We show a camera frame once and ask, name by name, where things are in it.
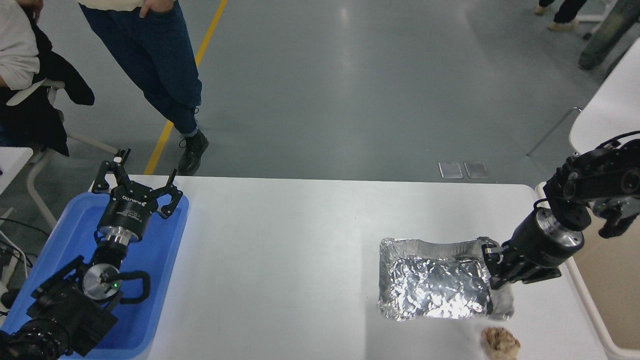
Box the standing person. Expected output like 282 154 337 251
77 0 210 177

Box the small white side table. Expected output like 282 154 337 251
0 146 34 196

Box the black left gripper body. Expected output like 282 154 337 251
96 184 158 238

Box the person's hand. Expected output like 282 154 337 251
138 0 174 19

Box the large pale bin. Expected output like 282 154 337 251
535 181 640 360

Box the seated person's hand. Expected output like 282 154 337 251
16 0 45 22

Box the white chair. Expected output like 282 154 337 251
7 77 121 231

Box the seated person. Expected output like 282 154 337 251
0 0 45 148

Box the distant walking person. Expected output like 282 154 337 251
534 0 588 32

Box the black jacket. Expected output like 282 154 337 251
0 2 96 157

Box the white cable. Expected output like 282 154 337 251
0 230 32 279

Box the black cable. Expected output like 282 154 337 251
0 218 51 237

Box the blue plastic tray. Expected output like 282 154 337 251
0 192 190 360

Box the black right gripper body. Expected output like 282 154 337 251
505 210 584 274

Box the foil tray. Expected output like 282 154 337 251
377 236 516 322

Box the crumpled tan paper ball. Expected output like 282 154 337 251
481 327 521 360

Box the round white table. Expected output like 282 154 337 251
526 37 640 157

